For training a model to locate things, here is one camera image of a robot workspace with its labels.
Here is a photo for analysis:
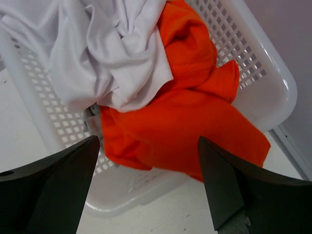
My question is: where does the white plastic laundry basket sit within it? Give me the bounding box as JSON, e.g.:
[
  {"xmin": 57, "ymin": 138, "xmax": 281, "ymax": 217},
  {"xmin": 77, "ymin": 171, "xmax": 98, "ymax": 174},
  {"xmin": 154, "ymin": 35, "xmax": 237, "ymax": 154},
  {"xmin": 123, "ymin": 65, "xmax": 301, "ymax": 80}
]
[{"xmin": 0, "ymin": 0, "xmax": 297, "ymax": 218}]

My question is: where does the orange t shirt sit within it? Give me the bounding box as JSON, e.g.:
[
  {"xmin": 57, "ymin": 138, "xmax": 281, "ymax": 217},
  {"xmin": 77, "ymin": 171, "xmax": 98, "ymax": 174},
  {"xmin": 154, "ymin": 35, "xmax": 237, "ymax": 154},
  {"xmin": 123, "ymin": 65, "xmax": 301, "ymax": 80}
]
[{"xmin": 100, "ymin": 0, "xmax": 271, "ymax": 180}]

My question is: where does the grey t shirt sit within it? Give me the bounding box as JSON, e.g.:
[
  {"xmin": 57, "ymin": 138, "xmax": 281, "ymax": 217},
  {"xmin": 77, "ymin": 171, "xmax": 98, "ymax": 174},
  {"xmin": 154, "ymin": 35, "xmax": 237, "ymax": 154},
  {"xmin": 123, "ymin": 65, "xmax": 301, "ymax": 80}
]
[{"xmin": 83, "ymin": 104, "xmax": 102, "ymax": 138}]

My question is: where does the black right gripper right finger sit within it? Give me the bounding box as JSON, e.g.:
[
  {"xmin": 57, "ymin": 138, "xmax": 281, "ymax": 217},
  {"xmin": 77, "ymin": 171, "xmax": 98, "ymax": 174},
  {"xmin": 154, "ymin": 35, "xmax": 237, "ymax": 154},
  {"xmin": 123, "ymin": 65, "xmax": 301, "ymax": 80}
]
[{"xmin": 197, "ymin": 137, "xmax": 312, "ymax": 234}]

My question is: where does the white t shirt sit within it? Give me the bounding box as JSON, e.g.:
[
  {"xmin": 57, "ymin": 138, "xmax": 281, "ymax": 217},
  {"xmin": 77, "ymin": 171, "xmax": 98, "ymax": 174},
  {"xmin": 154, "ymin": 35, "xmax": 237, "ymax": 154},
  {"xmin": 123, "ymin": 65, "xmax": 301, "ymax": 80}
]
[{"xmin": 0, "ymin": 0, "xmax": 173, "ymax": 112}]

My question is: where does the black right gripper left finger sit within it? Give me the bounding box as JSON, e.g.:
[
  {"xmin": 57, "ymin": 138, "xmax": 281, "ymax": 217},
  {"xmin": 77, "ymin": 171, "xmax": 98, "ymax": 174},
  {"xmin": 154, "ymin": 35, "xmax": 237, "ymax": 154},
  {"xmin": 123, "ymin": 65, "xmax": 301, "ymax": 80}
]
[{"xmin": 0, "ymin": 136, "xmax": 100, "ymax": 234}]

